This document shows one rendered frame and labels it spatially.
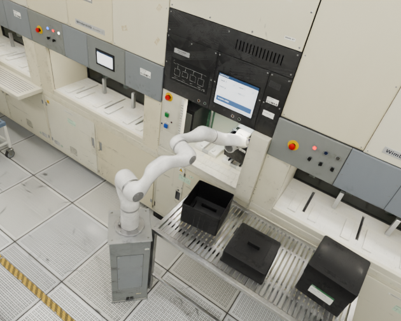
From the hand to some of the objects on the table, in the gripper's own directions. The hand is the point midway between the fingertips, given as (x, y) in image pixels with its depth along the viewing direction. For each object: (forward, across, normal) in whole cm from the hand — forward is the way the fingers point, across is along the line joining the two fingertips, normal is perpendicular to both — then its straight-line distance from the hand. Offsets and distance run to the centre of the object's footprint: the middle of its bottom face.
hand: (248, 129), depth 245 cm
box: (-59, -93, +43) cm, 119 cm away
